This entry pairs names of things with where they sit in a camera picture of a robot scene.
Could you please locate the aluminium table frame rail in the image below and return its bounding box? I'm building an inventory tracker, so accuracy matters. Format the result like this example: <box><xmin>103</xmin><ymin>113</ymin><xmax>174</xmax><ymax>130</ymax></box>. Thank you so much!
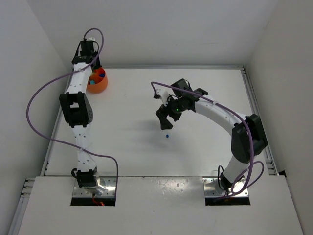
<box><xmin>240</xmin><ymin>67</ymin><xmax>279</xmax><ymax>175</ymax></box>

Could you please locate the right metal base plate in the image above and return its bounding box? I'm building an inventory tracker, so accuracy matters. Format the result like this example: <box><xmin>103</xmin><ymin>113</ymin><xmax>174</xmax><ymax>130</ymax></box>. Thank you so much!
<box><xmin>203</xmin><ymin>177</ymin><xmax>249</xmax><ymax>198</ymax></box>

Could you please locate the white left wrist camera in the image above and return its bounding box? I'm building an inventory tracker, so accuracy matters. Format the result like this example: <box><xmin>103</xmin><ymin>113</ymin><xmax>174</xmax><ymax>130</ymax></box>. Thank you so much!
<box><xmin>86</xmin><ymin>37</ymin><xmax>96</xmax><ymax>42</ymax></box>

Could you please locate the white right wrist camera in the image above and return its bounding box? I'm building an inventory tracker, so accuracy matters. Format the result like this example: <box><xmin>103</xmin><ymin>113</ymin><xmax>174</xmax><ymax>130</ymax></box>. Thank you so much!
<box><xmin>154</xmin><ymin>89</ymin><xmax>170</xmax><ymax>107</ymax></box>

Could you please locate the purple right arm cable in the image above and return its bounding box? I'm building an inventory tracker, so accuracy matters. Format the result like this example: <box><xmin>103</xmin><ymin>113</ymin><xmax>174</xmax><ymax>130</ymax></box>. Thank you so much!
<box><xmin>150</xmin><ymin>81</ymin><xmax>265</xmax><ymax>196</ymax></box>

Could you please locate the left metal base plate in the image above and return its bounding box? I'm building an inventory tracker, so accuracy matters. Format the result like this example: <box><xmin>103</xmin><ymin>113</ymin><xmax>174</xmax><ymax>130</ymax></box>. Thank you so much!
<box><xmin>72</xmin><ymin>176</ymin><xmax>116</xmax><ymax>198</ymax></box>

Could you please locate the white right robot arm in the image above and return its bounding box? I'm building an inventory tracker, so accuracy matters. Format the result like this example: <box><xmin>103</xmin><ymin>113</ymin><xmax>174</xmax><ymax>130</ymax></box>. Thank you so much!
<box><xmin>151</xmin><ymin>79</ymin><xmax>268</xmax><ymax>196</ymax></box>

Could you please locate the metal base plate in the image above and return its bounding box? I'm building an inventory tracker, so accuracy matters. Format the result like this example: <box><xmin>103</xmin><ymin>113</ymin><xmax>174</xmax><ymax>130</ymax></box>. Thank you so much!
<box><xmin>72</xmin><ymin>176</ymin><xmax>116</xmax><ymax>198</ymax></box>
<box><xmin>203</xmin><ymin>177</ymin><xmax>249</xmax><ymax>198</ymax></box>

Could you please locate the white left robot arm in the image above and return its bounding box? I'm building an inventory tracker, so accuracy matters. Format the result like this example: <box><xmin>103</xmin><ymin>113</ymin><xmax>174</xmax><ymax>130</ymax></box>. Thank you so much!
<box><xmin>59</xmin><ymin>38</ymin><xmax>100</xmax><ymax>193</ymax></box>

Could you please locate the orange divided round container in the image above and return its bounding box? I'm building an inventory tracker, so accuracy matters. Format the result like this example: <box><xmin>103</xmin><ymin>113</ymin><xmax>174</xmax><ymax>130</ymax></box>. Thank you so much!
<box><xmin>87</xmin><ymin>67</ymin><xmax>108</xmax><ymax>94</ymax></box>

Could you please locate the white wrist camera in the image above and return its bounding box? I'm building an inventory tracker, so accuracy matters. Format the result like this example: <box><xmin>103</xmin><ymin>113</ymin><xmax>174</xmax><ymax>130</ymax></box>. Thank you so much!
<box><xmin>86</xmin><ymin>37</ymin><xmax>96</xmax><ymax>42</ymax></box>
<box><xmin>154</xmin><ymin>89</ymin><xmax>170</xmax><ymax>107</ymax></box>

